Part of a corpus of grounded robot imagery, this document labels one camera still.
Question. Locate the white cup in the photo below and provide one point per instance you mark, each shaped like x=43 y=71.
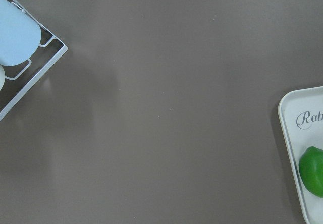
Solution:
x=2 y=77

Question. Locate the green toy pepper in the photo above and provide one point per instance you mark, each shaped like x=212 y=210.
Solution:
x=310 y=169

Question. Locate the cream rabbit tray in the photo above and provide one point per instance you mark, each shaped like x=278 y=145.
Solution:
x=300 y=114

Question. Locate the light blue cup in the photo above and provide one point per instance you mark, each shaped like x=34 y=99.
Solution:
x=20 y=35

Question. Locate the white wire cup rack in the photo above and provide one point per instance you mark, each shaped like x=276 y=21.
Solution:
x=20 y=78

